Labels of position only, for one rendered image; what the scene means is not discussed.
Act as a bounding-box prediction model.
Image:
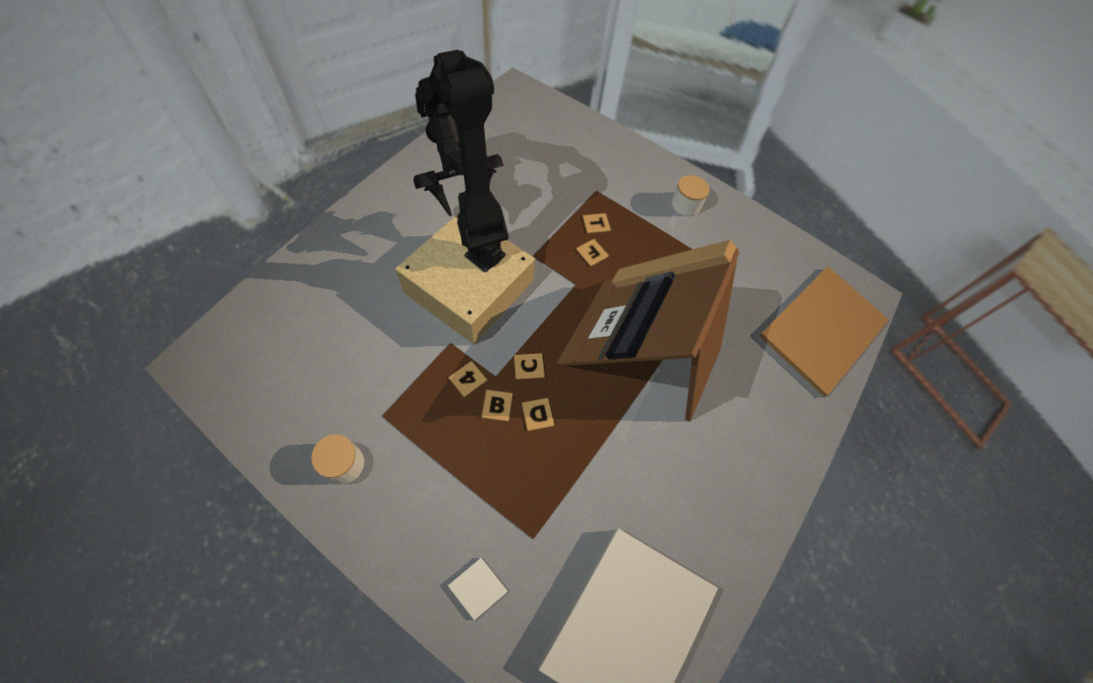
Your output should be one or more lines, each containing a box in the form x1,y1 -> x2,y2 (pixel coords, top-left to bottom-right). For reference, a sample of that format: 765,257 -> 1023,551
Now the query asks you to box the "beige cylindrical container with brown lid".
672,175 -> 709,216
312,434 -> 364,484

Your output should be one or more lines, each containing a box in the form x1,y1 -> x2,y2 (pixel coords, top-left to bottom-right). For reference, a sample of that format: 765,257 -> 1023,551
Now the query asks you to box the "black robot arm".
415,50 -> 509,272

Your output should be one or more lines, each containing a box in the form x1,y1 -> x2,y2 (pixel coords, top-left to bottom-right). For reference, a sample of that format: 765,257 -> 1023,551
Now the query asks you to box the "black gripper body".
414,136 -> 504,189

